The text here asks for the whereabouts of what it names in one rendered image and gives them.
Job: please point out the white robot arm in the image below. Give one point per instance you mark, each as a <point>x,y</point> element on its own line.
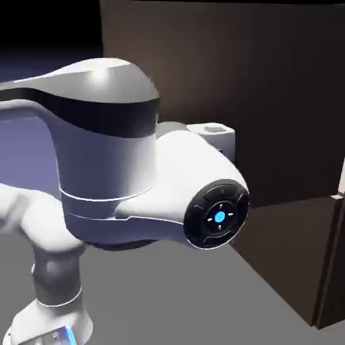
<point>107,161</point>

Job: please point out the dark brown cabinet door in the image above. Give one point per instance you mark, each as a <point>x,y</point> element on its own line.
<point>330,269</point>

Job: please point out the pale cabinet door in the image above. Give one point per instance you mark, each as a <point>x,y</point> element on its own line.
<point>342,178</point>

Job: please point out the dark brown wooden cabinet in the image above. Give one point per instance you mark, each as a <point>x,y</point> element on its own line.
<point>269,80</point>

